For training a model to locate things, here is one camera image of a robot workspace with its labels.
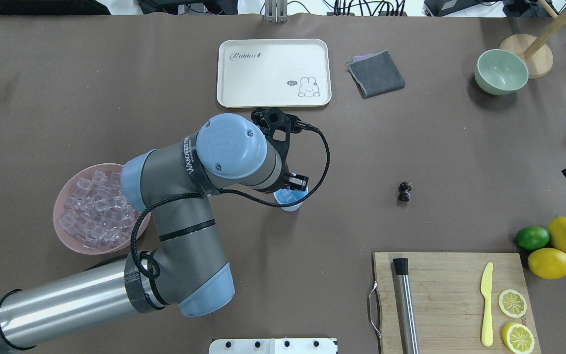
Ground yellow plastic knife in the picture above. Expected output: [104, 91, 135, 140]
[480, 262, 494, 347]

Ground pink bowl with ice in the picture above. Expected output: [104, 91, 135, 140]
[53, 163, 140, 255]

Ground yellow lemon front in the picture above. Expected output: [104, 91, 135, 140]
[528, 247, 566, 280]

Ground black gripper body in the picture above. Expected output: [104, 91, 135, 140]
[263, 170, 309, 193]

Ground green lime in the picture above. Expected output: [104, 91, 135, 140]
[514, 226, 550, 251]

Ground wooden cutting board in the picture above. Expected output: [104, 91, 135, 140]
[373, 252, 538, 354]

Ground dark red cherries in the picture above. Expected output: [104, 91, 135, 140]
[397, 181, 413, 202]

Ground light blue plastic cup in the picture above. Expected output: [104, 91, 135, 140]
[273, 188, 310, 212]

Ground mint green bowl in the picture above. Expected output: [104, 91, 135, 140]
[474, 49, 529, 96]

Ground wooden cup tree stand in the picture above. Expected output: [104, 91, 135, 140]
[499, 0, 566, 79]

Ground lemon half slice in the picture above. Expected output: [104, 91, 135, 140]
[501, 322, 536, 354]
[497, 289, 528, 319]

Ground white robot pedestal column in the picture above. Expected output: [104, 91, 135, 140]
[208, 338, 339, 354]

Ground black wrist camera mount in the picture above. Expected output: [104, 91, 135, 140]
[250, 108, 318, 163]

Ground black handled metal knife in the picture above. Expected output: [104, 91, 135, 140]
[393, 258, 420, 354]

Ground grey folded cloth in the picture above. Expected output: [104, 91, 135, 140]
[347, 50, 406, 98]

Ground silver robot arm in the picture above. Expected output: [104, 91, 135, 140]
[0, 108, 320, 354]

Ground aluminium frame post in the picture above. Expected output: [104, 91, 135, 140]
[263, 0, 289, 23]

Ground beige plastic tray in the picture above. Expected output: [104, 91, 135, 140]
[216, 38, 332, 108]

